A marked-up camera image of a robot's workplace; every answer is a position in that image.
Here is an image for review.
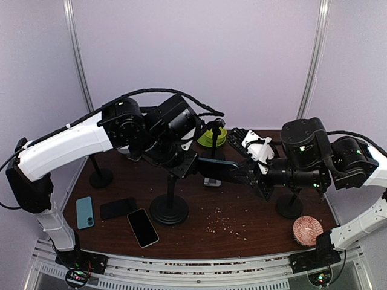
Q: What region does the right aluminium frame post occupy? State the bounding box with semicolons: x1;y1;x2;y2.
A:
296;0;331;119

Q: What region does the black phone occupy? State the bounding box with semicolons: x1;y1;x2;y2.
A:
100;197;138;221

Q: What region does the teal phone front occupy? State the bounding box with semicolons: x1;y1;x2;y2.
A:
76;196;94;230

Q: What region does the teal phone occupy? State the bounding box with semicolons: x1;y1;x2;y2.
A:
196;158;239;184
76;196;94;230

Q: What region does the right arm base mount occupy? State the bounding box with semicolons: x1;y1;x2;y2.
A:
289;250;345;288

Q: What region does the black phone stand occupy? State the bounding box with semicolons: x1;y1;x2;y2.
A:
89;155;114;189
149;173;189;226

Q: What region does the left aluminium frame post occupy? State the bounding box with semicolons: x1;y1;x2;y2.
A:
63;0;94;112

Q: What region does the aluminium frame post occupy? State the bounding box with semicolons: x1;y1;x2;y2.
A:
63;0;94;112
296;0;331;119

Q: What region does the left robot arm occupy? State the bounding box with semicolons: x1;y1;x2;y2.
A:
1;88;223;268

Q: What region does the white folding phone stand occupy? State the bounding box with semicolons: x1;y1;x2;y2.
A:
204;178;221;187

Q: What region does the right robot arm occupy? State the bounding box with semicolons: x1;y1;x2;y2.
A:
229;117;386;202

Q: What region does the green bowl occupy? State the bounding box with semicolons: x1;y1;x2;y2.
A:
201;127;227;144

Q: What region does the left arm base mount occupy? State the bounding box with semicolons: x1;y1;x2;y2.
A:
55;251;108;289

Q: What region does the white phone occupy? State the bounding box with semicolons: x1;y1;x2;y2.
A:
127;208;160;248

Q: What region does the green plate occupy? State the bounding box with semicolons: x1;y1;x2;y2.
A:
197;135;226;148

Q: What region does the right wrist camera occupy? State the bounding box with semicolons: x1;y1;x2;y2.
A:
227;127;250;158

